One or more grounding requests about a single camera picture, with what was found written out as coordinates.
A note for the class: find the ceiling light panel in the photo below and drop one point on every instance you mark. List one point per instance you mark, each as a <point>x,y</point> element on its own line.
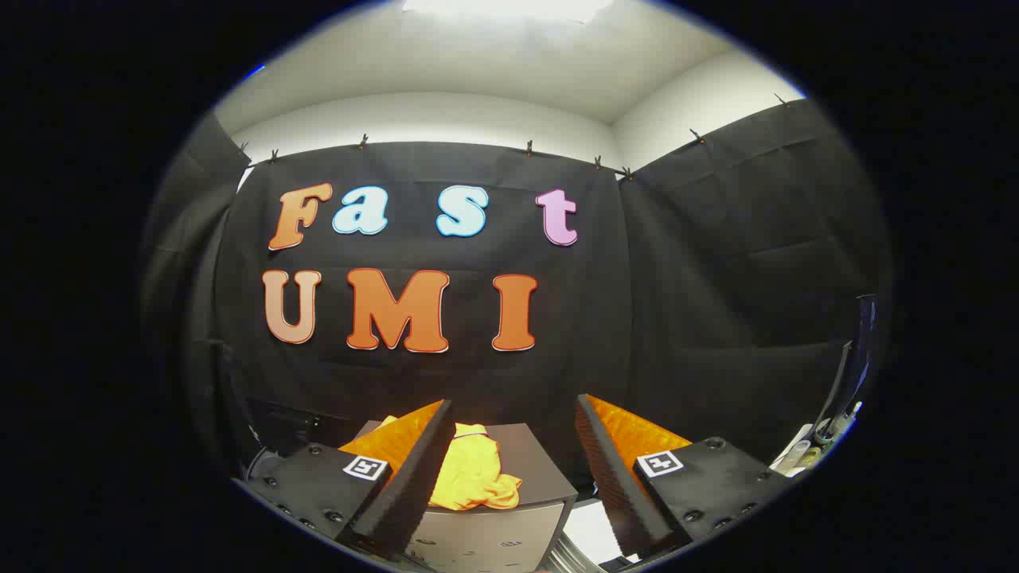
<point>509,8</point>

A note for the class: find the yellow shirt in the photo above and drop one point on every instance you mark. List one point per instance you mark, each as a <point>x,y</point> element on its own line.
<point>470,477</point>

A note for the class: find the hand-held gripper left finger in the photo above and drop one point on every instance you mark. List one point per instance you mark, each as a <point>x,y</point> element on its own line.
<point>414,477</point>

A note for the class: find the grey cabinet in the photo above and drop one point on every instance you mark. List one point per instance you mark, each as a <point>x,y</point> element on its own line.
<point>529,461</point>

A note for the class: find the white plastic item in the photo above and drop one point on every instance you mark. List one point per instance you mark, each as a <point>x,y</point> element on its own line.
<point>800,454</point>

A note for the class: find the dark upright stand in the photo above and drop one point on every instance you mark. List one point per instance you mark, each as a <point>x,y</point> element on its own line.
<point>856,358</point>

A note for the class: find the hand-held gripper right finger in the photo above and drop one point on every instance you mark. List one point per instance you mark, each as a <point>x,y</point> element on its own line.
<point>613,477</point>

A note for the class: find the dark washing machine lid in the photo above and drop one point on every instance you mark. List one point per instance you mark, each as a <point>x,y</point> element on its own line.
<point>294,426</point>

